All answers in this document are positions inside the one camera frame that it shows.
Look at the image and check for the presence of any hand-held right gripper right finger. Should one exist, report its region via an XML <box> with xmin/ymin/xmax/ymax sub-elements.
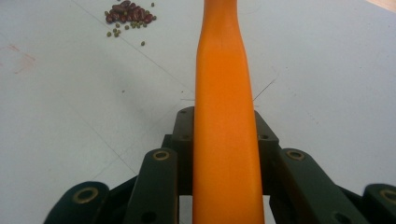
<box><xmin>254</xmin><ymin>110</ymin><xmax>280</xmax><ymax>196</ymax></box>

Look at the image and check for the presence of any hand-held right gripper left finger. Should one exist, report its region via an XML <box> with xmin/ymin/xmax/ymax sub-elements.
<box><xmin>170</xmin><ymin>106</ymin><xmax>196</xmax><ymax>196</ymax></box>

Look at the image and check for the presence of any orange-handled brush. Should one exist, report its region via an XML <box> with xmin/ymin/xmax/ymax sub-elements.
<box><xmin>191</xmin><ymin>0</ymin><xmax>265</xmax><ymax>224</ymax></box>

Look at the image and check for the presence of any pile of red and green beans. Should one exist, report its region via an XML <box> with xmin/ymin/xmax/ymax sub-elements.
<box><xmin>105</xmin><ymin>0</ymin><xmax>158</xmax><ymax>47</ymax></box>

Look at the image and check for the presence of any wooden table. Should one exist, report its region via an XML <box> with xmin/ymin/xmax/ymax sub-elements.
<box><xmin>365</xmin><ymin>0</ymin><xmax>396</xmax><ymax>13</ymax></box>

